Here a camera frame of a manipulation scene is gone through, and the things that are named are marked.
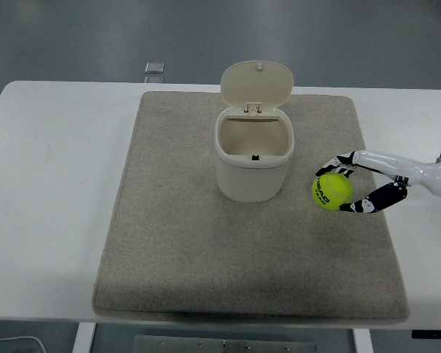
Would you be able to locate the white bin with open lid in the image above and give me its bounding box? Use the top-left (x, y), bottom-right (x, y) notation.
top-left (214, 60), bottom-right (295, 203)

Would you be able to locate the yellow tennis ball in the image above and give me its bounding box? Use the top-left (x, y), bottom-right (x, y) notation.
top-left (311, 173), bottom-right (353, 212)

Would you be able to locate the beige fabric mat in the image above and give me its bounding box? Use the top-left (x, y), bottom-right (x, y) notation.
top-left (91, 90), bottom-right (412, 325)

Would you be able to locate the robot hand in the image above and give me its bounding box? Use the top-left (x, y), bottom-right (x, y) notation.
top-left (315, 149), bottom-right (441, 215)

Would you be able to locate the white table leg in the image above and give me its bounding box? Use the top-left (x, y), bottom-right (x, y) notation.
top-left (72, 322), bottom-right (96, 353)
top-left (352, 328), bottom-right (372, 353)

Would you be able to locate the grey metal plate with screws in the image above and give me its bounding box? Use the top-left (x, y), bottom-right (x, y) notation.
top-left (133, 335), bottom-right (318, 353)

